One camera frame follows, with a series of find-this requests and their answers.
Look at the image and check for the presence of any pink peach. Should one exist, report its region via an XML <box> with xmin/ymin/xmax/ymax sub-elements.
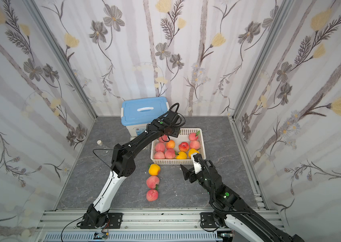
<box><xmin>189</xmin><ymin>140</ymin><xmax>201</xmax><ymax>150</ymax></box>
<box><xmin>155</xmin><ymin>142</ymin><xmax>165</xmax><ymax>152</ymax></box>
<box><xmin>158</xmin><ymin>135</ymin><xmax>169</xmax><ymax>143</ymax></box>
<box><xmin>153</xmin><ymin>151</ymin><xmax>165</xmax><ymax>159</ymax></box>
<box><xmin>188</xmin><ymin>131</ymin><xmax>201</xmax><ymax>141</ymax></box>
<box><xmin>146</xmin><ymin>175</ymin><xmax>160</xmax><ymax>190</ymax></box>
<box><xmin>146</xmin><ymin>189</ymin><xmax>159</xmax><ymax>202</ymax></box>

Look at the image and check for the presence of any white perforated plastic basket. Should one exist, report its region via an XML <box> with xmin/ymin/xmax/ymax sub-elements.
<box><xmin>150</xmin><ymin>128</ymin><xmax>206</xmax><ymax>165</ymax></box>

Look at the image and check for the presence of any orange red peach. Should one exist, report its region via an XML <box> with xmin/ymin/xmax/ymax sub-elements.
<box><xmin>179</xmin><ymin>142</ymin><xmax>190</xmax><ymax>153</ymax></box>

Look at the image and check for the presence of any pink peach second row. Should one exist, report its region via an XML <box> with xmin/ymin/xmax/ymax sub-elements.
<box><xmin>164</xmin><ymin>149</ymin><xmax>176</xmax><ymax>159</ymax></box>

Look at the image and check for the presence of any pink peach top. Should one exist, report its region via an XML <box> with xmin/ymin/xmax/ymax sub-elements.
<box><xmin>153</xmin><ymin>151</ymin><xmax>165</xmax><ymax>159</ymax></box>

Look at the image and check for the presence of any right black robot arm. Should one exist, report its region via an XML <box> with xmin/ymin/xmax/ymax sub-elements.
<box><xmin>181</xmin><ymin>165</ymin><xmax>303</xmax><ymax>242</ymax></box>

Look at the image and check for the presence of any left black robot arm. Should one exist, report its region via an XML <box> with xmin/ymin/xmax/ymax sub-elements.
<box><xmin>76</xmin><ymin>116</ymin><xmax>183</xmax><ymax>229</ymax></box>

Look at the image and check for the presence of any blue lid storage box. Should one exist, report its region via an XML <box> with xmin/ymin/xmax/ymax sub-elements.
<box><xmin>121</xmin><ymin>97</ymin><xmax>169</xmax><ymax>137</ymax></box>

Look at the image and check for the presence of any pink peach bottom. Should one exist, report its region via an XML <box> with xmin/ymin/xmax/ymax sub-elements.
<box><xmin>146</xmin><ymin>189</ymin><xmax>159</xmax><ymax>202</ymax></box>

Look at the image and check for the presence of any small glass flask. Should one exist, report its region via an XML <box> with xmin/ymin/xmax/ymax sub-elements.
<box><xmin>97</xmin><ymin>140</ymin><xmax>110</xmax><ymax>153</ymax></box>

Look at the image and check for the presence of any small green circuit board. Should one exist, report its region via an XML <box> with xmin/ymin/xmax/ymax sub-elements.
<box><xmin>94</xmin><ymin>233</ymin><xmax>109</xmax><ymax>240</ymax></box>

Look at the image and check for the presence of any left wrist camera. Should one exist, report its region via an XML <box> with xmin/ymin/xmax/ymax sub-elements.
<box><xmin>164</xmin><ymin>111</ymin><xmax>186</xmax><ymax>127</ymax></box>

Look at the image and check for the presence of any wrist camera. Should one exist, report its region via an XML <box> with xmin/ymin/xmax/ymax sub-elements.
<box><xmin>164</xmin><ymin>111</ymin><xmax>186</xmax><ymax>127</ymax></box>
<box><xmin>191</xmin><ymin>153</ymin><xmax>204</xmax><ymax>174</ymax></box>

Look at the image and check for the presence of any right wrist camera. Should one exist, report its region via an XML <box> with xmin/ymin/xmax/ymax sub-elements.
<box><xmin>191</xmin><ymin>153</ymin><xmax>204</xmax><ymax>174</ymax></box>

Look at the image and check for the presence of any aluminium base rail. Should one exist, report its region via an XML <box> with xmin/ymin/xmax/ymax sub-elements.
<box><xmin>34</xmin><ymin>193</ymin><xmax>289</xmax><ymax>242</ymax></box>

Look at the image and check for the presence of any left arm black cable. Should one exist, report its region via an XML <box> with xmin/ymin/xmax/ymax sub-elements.
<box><xmin>92</xmin><ymin>147</ymin><xmax>120</xmax><ymax>171</ymax></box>

